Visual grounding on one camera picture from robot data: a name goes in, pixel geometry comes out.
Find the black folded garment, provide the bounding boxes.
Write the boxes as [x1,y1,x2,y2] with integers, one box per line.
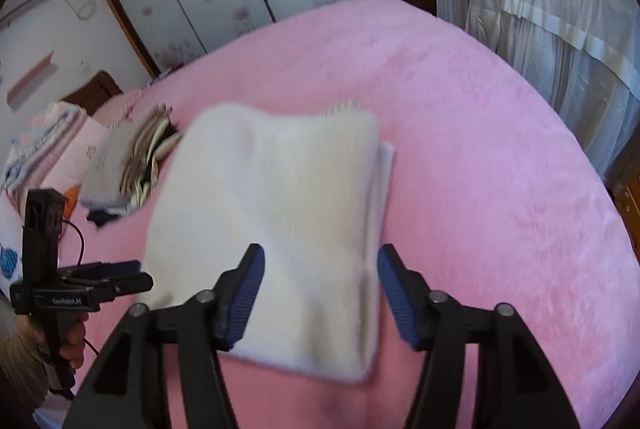
[86,204,132,229]

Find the pink wall shelf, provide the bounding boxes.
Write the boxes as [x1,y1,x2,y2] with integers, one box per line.
[6,51,56,110]

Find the white fluffy sweater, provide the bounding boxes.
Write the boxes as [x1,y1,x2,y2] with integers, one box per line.
[140,101,396,385]

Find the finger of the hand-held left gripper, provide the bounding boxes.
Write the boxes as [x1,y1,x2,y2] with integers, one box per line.
[100,260,142,281]
[100,274,154,302]

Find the pink bed sheet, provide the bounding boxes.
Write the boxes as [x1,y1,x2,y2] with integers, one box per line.
[30,0,640,429]

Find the black cable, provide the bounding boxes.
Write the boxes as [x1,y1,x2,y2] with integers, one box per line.
[60,220,101,355]

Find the wooden headboard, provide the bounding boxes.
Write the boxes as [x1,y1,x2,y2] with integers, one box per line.
[62,70,123,117]

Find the cream folded garment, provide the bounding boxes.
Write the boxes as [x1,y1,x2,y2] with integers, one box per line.
[127,129,183,212]

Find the white blue print pillow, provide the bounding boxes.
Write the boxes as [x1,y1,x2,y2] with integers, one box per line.
[0,194,26,282]

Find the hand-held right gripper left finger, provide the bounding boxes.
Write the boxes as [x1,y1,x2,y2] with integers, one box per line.
[62,243,266,429]

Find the brown striped folded garment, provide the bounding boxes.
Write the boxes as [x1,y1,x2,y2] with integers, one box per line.
[122,103,175,174]

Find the person's left hand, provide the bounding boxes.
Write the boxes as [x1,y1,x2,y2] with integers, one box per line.
[59,311,91,370]

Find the wooden cabinet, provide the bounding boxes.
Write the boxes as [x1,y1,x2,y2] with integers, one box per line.
[607,149,640,260]

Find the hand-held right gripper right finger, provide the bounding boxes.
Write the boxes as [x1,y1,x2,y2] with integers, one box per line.
[376,243,581,429]

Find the white lace furniture cover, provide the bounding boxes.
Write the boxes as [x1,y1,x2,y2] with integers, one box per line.
[432,0,640,190]

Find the beige corduroy folded garment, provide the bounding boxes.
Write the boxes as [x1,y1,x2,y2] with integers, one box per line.
[80,121,146,204]

